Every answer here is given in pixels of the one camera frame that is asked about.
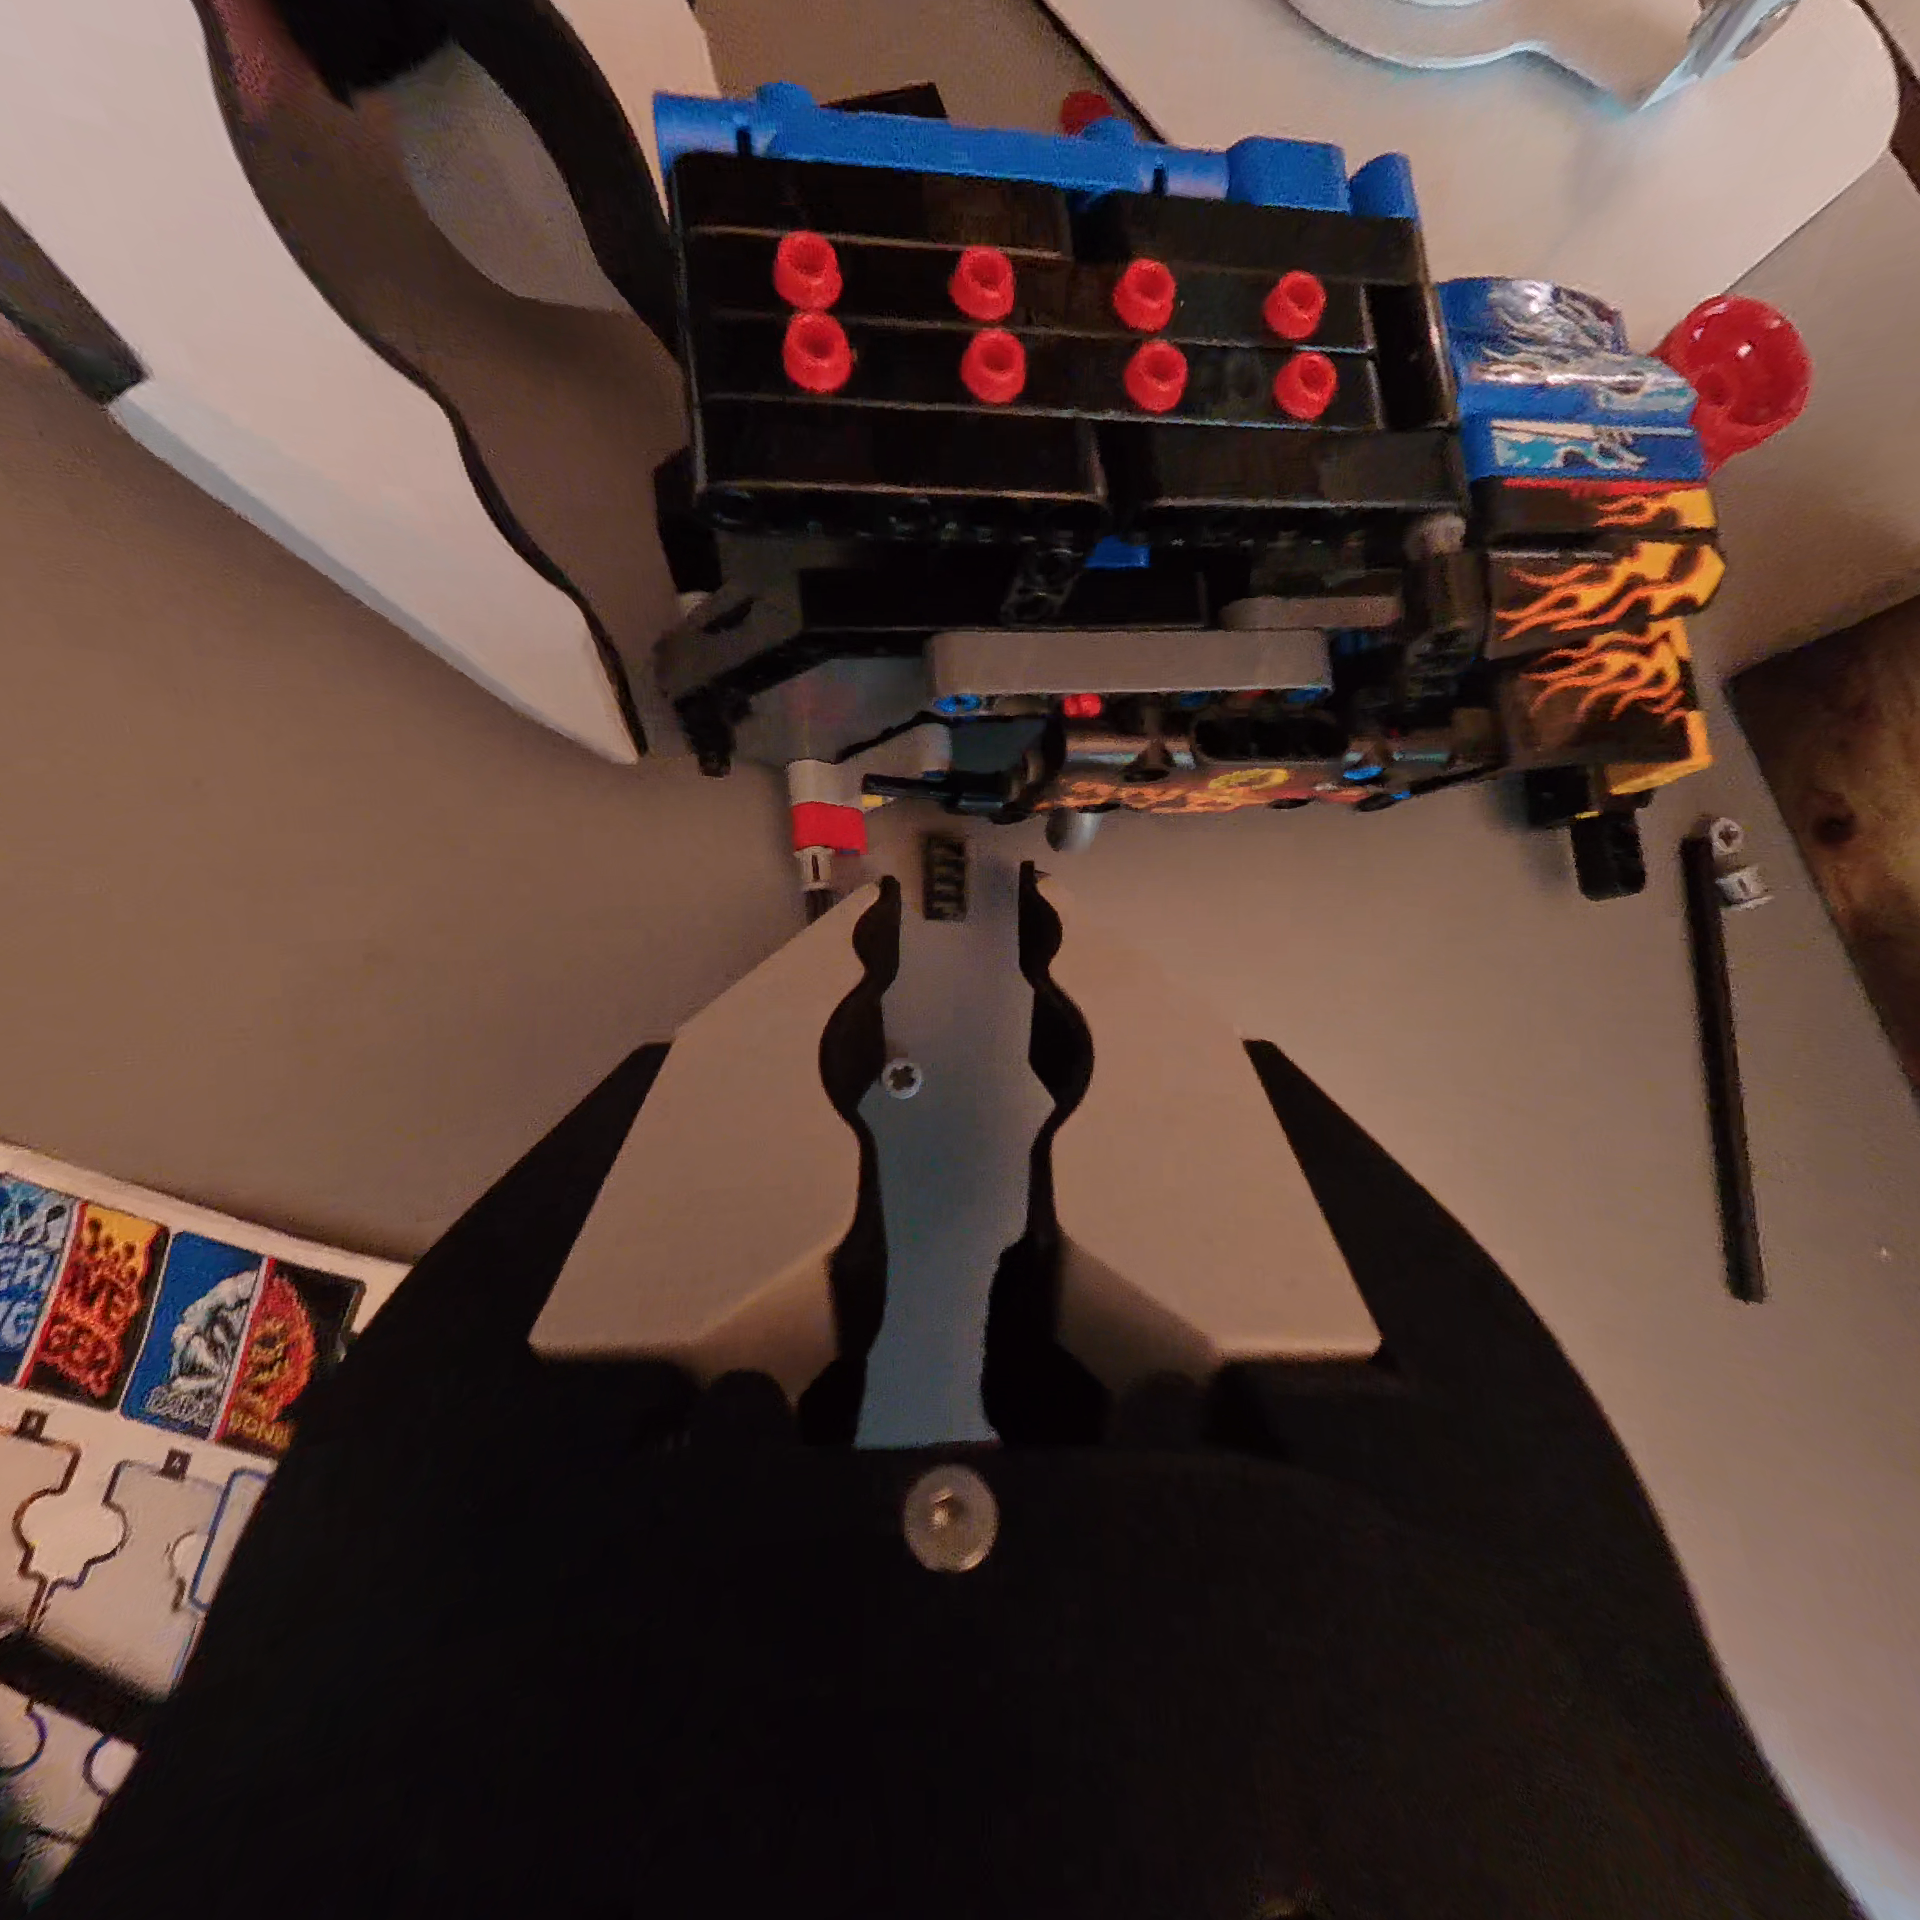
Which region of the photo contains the white book stand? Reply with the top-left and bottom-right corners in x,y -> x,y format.
1043,0 -> 1920,301

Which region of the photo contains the black axle rod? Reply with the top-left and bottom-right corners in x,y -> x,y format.
1681,816 -> 1769,1304

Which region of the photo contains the sticker sheet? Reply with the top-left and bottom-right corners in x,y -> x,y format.
0,1139 -> 410,1893

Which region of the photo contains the red toy wheel rim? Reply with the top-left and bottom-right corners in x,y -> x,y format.
1657,294 -> 1813,465

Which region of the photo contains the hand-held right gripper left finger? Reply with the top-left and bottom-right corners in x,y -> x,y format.
528,881 -> 904,1413

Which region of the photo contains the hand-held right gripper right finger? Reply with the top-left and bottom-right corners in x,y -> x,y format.
1019,865 -> 1382,1395

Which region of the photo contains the brick-built toy truck model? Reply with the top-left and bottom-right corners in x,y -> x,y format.
652,82 -> 1731,920

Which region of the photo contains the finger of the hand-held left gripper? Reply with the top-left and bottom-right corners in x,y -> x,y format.
0,0 -> 650,768
451,0 -> 724,360

